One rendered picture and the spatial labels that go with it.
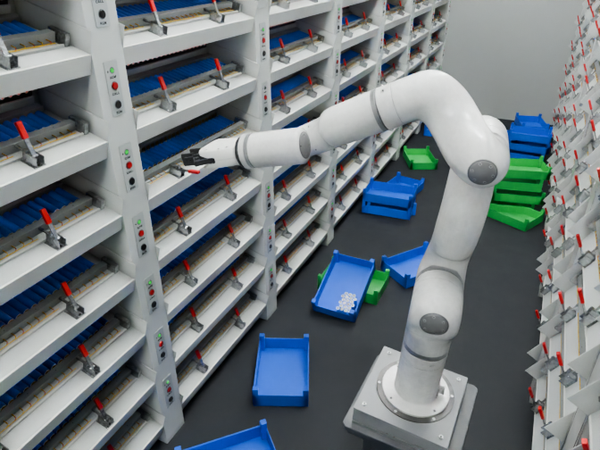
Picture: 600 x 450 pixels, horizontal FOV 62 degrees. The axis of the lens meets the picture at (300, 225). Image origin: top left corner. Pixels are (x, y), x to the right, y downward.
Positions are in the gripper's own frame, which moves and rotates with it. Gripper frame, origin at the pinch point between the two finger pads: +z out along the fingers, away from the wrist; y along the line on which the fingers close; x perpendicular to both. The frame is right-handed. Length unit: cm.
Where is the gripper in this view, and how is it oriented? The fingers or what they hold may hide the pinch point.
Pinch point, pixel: (193, 156)
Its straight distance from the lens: 131.7
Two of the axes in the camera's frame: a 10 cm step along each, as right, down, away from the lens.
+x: 2.2, 8.9, 4.0
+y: -3.8, 4.5, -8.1
